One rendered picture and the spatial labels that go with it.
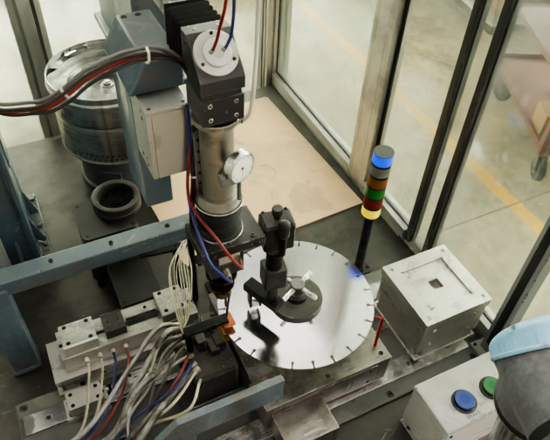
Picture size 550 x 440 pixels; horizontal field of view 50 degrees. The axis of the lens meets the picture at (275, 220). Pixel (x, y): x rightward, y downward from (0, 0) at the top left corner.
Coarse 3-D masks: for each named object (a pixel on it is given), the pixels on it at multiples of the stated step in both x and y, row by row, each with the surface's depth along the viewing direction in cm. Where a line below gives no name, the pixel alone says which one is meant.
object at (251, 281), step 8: (248, 280) 119; (256, 280) 119; (248, 288) 118; (256, 288) 117; (248, 296) 120; (256, 296) 117; (264, 296) 116; (272, 296) 114; (264, 304) 117; (272, 304) 115; (280, 304) 116
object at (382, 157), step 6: (378, 150) 128; (384, 150) 128; (390, 150) 128; (378, 156) 127; (384, 156) 127; (390, 156) 127; (372, 162) 129; (378, 162) 128; (384, 162) 127; (390, 162) 128
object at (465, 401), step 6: (462, 390) 117; (456, 396) 116; (462, 396) 116; (468, 396) 116; (456, 402) 115; (462, 402) 115; (468, 402) 115; (474, 402) 115; (462, 408) 115; (468, 408) 114
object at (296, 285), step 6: (306, 276) 123; (288, 282) 123; (294, 282) 122; (300, 282) 122; (294, 288) 121; (300, 288) 121; (288, 294) 120; (294, 294) 122; (300, 294) 122; (306, 294) 121; (312, 294) 120
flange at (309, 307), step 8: (280, 288) 126; (288, 288) 124; (312, 288) 126; (280, 296) 124; (304, 296) 123; (320, 296) 125; (288, 304) 123; (296, 304) 123; (304, 304) 123; (312, 304) 123; (320, 304) 124; (280, 312) 122; (288, 312) 122; (296, 312) 122; (304, 312) 122; (312, 312) 122; (296, 320) 122
